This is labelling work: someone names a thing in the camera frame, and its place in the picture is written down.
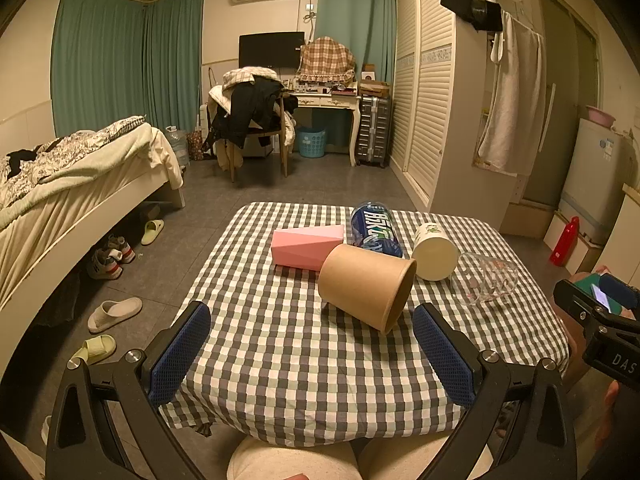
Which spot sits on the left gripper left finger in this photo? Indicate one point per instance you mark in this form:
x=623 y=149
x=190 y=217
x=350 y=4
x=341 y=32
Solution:
x=83 y=442

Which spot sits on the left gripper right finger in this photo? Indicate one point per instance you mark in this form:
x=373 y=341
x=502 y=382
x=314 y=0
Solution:
x=540 y=440

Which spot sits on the pink hexagonal cup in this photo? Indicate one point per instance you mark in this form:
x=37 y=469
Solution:
x=305 y=248

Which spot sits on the clear glass cup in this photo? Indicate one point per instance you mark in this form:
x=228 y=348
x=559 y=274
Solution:
x=479 y=279

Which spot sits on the white printed paper cup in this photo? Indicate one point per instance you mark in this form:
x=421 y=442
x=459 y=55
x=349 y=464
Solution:
x=435 y=254

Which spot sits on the brown paper cup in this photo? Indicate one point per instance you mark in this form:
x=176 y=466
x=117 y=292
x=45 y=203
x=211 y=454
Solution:
x=370 y=286

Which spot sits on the smartphone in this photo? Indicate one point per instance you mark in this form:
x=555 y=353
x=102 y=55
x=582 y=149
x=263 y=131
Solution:
x=600 y=296

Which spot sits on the green book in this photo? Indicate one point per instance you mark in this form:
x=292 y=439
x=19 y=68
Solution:
x=584 y=284

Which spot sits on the green slipper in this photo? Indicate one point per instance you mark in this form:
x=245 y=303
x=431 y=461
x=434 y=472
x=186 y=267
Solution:
x=96 y=349

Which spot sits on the red bottle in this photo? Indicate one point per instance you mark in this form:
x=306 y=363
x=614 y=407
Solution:
x=565 y=243

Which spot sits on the white slipper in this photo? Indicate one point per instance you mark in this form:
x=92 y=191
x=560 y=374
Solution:
x=111 y=313

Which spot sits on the cardboard box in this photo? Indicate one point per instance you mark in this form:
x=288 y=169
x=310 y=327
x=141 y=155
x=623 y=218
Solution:
x=527 y=219

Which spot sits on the white sneaker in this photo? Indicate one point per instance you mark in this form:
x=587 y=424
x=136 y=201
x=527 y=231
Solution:
x=104 y=265

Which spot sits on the white washing machine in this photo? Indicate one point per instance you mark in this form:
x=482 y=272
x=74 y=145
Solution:
x=602 y=162

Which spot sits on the checkered tablecloth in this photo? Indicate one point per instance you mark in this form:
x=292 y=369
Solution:
x=285 y=367

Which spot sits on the hanging white towel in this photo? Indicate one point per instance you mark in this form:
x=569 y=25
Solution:
x=510 y=140

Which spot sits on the pink basin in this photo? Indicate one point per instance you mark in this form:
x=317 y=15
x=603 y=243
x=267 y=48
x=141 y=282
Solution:
x=600 y=117

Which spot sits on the bed with beige bedding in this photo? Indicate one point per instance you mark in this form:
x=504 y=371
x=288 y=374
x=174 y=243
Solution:
x=68 y=198

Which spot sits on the blue plastic bottle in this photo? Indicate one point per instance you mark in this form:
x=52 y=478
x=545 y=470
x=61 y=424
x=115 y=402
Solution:
x=373 y=229

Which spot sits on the large water jug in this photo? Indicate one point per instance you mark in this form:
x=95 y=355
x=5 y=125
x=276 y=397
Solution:
x=179 y=143

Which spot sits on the silver suitcase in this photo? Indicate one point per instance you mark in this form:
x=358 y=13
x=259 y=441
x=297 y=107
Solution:
x=374 y=130

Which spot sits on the white louvered wardrobe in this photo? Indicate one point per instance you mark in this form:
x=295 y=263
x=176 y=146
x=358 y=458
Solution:
x=439 y=86

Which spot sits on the blue laundry basket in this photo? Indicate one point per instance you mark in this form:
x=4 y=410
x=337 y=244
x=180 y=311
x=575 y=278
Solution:
x=311 y=142

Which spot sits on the wooden chair with clothes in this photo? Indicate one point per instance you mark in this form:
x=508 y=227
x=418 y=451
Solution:
x=250 y=101

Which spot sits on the green curtain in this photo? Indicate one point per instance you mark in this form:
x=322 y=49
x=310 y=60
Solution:
x=111 y=59

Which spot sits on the white desk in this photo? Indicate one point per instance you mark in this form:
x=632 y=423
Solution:
x=336 y=101

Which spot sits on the plaid cloth cover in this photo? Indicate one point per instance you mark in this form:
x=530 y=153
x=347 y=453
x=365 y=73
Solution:
x=326 y=61

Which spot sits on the black television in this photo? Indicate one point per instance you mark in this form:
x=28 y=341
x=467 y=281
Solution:
x=271 y=49

